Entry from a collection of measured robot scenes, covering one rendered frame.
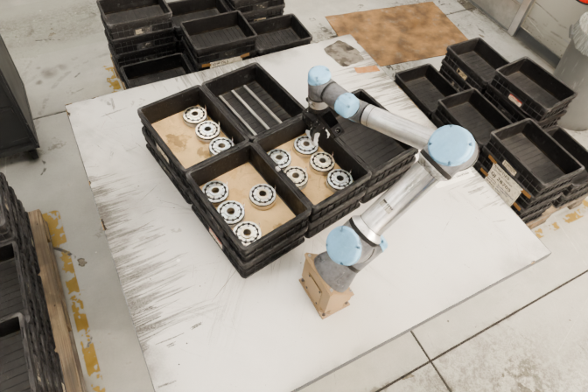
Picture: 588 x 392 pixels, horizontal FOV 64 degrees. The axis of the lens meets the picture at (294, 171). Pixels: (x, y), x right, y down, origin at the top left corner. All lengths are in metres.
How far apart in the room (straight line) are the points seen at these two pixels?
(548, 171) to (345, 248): 1.66
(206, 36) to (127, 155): 1.22
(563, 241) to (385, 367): 1.41
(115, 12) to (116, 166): 1.50
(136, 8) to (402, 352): 2.64
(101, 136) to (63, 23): 2.14
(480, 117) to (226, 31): 1.69
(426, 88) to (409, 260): 1.67
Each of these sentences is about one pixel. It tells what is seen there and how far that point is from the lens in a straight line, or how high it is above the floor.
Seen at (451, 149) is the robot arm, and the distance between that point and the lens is 1.35.
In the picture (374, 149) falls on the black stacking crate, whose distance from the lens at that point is 2.07.
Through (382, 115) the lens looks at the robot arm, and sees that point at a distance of 1.59.
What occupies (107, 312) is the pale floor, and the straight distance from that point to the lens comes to 2.60.
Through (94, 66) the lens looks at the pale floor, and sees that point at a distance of 3.81.
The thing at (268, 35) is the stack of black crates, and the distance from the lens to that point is 3.37.
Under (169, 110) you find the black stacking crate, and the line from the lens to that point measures 2.12.
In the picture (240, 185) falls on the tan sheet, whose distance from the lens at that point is 1.87.
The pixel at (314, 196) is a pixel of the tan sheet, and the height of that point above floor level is 0.83.
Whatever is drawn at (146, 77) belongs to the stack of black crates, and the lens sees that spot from 3.22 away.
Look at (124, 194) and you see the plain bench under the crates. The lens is 2.06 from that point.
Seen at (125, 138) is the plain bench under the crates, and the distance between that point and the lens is 2.26.
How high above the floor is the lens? 2.32
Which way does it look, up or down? 51 degrees down
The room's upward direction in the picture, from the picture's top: 8 degrees clockwise
